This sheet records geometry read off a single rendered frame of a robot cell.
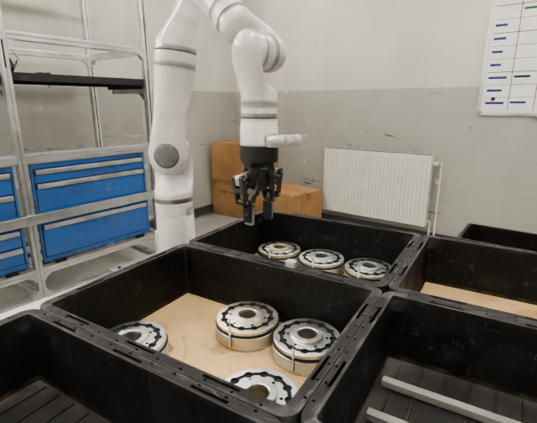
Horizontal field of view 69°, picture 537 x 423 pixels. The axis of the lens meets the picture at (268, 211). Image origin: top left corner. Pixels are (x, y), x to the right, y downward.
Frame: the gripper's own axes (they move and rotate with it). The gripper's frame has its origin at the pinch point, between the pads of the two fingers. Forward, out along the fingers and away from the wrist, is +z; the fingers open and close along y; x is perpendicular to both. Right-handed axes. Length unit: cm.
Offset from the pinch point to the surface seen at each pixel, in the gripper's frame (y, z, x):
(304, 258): -10.7, 11.7, 4.6
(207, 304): 13.7, 15.0, -1.6
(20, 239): -20, 48, -179
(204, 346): 23.5, 15.1, 7.7
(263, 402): 36.6, 5.4, 29.4
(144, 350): 38.0, 5.7, 13.5
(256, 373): 26.8, 12.2, 20.7
